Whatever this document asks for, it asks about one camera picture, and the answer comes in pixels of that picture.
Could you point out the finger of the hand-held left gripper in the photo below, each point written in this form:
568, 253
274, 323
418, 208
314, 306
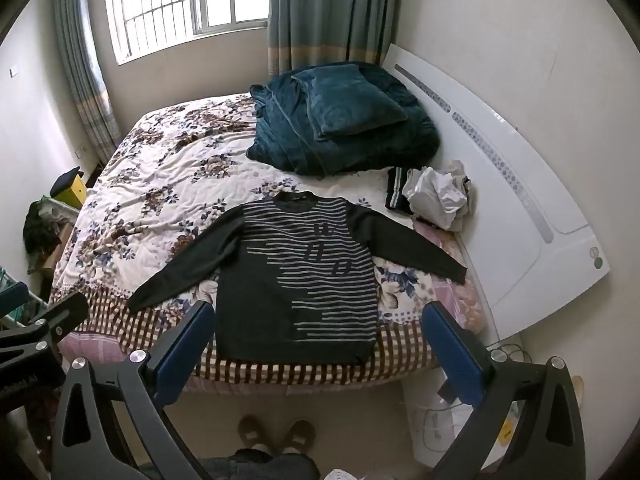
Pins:
62, 316
12, 296

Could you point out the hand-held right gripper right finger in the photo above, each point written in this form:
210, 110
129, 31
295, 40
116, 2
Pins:
455, 355

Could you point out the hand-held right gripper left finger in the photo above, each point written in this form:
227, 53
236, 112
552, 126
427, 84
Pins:
185, 347

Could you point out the dark striped sweater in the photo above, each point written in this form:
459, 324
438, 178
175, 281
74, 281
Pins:
280, 300

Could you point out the pink plaid sheet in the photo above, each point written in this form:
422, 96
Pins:
92, 347

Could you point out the dark cloth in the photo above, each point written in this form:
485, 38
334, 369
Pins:
40, 232

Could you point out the white plastic device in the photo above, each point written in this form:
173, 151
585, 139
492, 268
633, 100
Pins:
432, 427

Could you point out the brown slipper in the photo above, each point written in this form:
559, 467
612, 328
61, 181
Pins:
251, 432
300, 435

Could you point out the yellow box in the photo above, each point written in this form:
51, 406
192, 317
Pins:
75, 193

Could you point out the person's dark trousers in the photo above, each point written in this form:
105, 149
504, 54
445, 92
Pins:
270, 467

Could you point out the white crumpled garment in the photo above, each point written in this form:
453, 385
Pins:
435, 200

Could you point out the floral blanket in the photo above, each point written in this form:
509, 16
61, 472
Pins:
165, 185

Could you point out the dark garment with white stripes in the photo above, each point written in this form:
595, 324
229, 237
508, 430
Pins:
395, 190

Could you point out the white bed headboard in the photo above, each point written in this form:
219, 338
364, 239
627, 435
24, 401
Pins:
500, 185

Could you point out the teal velvet quilt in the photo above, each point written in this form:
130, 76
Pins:
280, 145

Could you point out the grey-green curtain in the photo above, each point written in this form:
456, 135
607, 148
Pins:
325, 10
85, 70

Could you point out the teal velvet pillow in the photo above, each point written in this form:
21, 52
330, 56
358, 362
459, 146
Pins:
345, 105

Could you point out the barred window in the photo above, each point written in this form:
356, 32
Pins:
165, 5

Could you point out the wall socket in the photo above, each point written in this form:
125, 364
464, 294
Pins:
82, 149

